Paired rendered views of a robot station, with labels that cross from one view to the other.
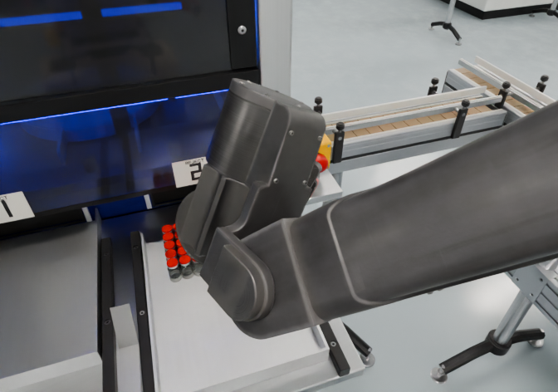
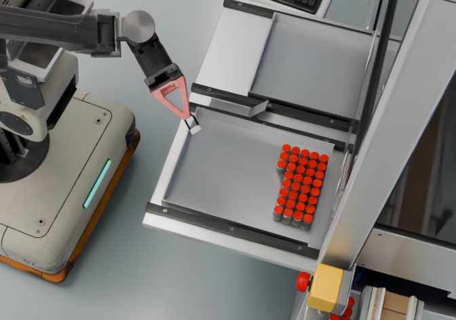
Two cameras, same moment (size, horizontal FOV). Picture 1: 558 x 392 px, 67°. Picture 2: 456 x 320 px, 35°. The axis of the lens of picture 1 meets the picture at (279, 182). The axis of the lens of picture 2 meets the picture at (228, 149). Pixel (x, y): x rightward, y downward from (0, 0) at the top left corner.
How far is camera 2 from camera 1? 1.32 m
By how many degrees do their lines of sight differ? 69
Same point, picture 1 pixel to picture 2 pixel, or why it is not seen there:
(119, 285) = (302, 124)
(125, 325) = (256, 110)
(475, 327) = not seen: outside the picture
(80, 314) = (291, 97)
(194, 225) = not seen: hidden behind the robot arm
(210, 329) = (229, 157)
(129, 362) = (237, 110)
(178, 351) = (226, 135)
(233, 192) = not seen: hidden behind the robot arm
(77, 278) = (324, 103)
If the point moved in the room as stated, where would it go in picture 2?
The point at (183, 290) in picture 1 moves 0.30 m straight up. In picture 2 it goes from (270, 156) to (282, 86)
